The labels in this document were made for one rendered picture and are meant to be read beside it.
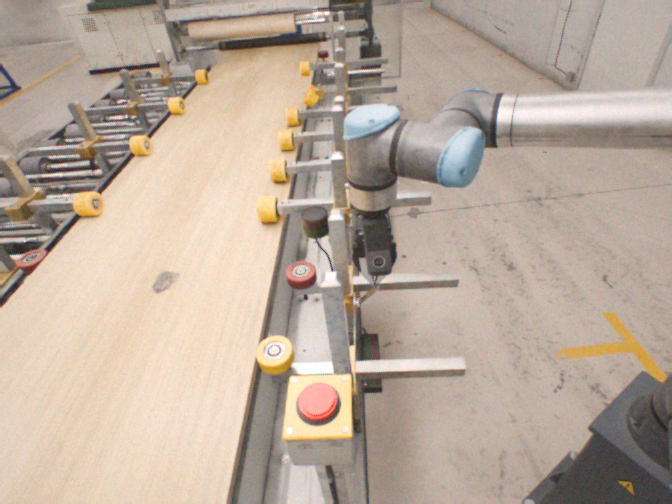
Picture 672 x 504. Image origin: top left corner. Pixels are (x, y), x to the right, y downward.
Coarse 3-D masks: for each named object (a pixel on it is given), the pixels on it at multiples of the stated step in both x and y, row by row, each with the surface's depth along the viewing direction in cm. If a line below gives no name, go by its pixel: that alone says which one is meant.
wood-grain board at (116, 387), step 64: (256, 64) 268; (192, 128) 189; (256, 128) 182; (128, 192) 146; (192, 192) 142; (256, 192) 138; (64, 256) 119; (128, 256) 116; (192, 256) 114; (256, 256) 111; (0, 320) 100; (64, 320) 98; (128, 320) 97; (192, 320) 95; (256, 320) 93; (0, 384) 85; (64, 384) 84; (128, 384) 83; (192, 384) 81; (0, 448) 74; (64, 448) 73; (128, 448) 72; (192, 448) 71
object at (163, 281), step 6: (162, 276) 107; (168, 276) 105; (174, 276) 106; (180, 276) 107; (156, 282) 104; (162, 282) 105; (168, 282) 105; (156, 288) 102; (162, 288) 103; (168, 288) 104
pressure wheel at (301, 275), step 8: (296, 264) 106; (304, 264) 106; (312, 264) 106; (288, 272) 104; (296, 272) 104; (304, 272) 104; (312, 272) 103; (288, 280) 103; (296, 280) 101; (304, 280) 101; (312, 280) 103; (296, 288) 103; (304, 288) 103; (304, 296) 110
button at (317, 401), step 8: (312, 384) 42; (320, 384) 42; (304, 392) 41; (312, 392) 41; (320, 392) 41; (328, 392) 41; (304, 400) 41; (312, 400) 41; (320, 400) 40; (328, 400) 40; (336, 400) 41; (304, 408) 40; (312, 408) 40; (320, 408) 40; (328, 408) 40; (312, 416) 40; (320, 416) 39; (328, 416) 40
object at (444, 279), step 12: (360, 276) 107; (396, 276) 106; (408, 276) 106; (420, 276) 105; (432, 276) 105; (444, 276) 105; (456, 276) 104; (312, 288) 106; (360, 288) 106; (384, 288) 106; (396, 288) 106; (408, 288) 106; (420, 288) 106
